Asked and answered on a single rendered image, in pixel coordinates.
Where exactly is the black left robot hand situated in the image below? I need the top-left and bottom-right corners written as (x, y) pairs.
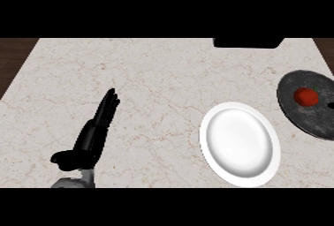
top-left (51, 87), bottom-right (122, 172)

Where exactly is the white oval plate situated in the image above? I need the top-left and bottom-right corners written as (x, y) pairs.
top-left (198, 101), bottom-right (283, 188)

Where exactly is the dark grey pan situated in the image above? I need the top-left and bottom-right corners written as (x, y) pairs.
top-left (277, 69), bottom-right (334, 141)

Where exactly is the red bell pepper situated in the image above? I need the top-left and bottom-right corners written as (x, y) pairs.
top-left (293, 86), bottom-right (321, 108)

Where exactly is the black appliance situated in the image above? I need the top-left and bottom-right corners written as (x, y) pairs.
top-left (213, 37), bottom-right (286, 49)

